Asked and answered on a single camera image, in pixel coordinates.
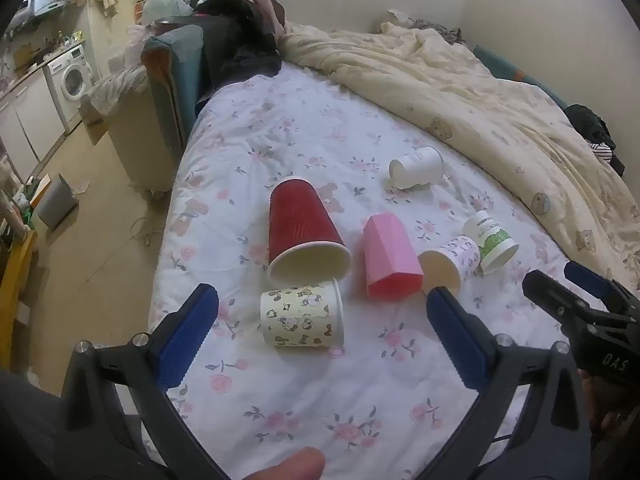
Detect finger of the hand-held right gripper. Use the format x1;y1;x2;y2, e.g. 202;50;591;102
522;269;608;347
564;261;640;312

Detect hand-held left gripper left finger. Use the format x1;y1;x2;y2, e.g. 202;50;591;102
62;282;236;480

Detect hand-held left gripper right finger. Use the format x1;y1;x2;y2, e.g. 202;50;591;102
425;285;592;480

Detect cartoon print paper cup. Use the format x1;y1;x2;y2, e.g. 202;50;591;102
260;278;346;350

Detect white purple print paper cup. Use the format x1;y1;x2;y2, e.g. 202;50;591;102
417;236;482;297

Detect white green label paper cup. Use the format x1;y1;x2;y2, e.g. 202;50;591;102
462;210;520;276

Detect pink plastic cup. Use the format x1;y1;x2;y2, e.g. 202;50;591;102
362;212;425;302

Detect red ribbed paper cup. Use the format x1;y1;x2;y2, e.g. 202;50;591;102
266;176;353;291

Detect plain white paper cup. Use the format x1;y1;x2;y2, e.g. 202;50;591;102
389;146;445;191

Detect person's right hand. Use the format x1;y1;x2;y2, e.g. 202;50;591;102
580;370;640;461

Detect person's left hand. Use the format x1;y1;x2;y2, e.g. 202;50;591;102
239;446;327;480

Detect dark clothes heap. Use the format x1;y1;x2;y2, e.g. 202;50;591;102
566;104;626;177

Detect yellow stool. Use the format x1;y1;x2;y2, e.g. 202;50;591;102
0;230;38;356

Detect grey waste bin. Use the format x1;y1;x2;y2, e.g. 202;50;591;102
37;173;80;231

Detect cream bear print quilt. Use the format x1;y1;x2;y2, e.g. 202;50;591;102
277;10;640;306

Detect floral white bed sheet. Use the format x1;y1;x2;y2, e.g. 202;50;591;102
142;60;616;480

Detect cardboard box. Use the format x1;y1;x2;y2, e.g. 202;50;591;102
79;100;110;147

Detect teal padded headboard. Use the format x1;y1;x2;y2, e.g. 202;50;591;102
141;22;211;161

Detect white kitchen cabinet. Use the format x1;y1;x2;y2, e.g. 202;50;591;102
0;77;66;181

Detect white washing machine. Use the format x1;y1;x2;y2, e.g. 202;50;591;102
42;44;101;131

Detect black clothes pile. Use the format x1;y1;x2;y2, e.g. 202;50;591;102
190;0;288;106

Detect translucent plastic bag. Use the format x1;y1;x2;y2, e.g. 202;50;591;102
137;0;193;26

